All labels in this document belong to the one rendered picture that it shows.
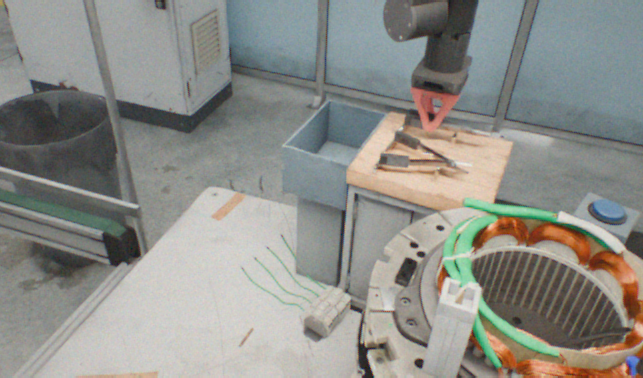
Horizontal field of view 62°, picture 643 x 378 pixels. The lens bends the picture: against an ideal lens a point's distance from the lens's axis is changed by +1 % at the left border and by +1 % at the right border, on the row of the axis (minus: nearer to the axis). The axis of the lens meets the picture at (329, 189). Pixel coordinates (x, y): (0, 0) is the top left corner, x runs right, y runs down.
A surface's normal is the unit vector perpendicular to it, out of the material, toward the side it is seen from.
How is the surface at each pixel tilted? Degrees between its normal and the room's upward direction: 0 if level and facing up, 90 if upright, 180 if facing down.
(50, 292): 0
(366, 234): 90
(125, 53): 90
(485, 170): 0
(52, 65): 90
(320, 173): 90
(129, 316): 0
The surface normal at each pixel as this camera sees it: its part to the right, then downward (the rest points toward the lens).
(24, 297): 0.05, -0.80
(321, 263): -0.41, 0.54
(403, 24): -0.83, 0.30
